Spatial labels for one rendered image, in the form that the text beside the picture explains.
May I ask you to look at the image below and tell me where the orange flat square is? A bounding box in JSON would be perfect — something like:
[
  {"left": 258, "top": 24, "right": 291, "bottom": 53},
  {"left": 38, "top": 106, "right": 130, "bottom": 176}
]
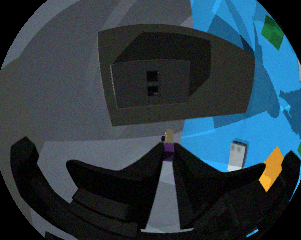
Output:
[{"left": 259, "top": 147, "right": 283, "bottom": 191}]

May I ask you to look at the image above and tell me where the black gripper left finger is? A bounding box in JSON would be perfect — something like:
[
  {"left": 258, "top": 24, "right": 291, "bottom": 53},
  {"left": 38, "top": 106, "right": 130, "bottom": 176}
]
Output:
[{"left": 66, "top": 143, "right": 163, "bottom": 229}]

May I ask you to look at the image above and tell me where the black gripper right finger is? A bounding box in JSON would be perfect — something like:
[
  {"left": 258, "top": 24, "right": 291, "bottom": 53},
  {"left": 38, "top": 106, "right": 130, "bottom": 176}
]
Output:
[{"left": 171, "top": 143, "right": 266, "bottom": 229}]

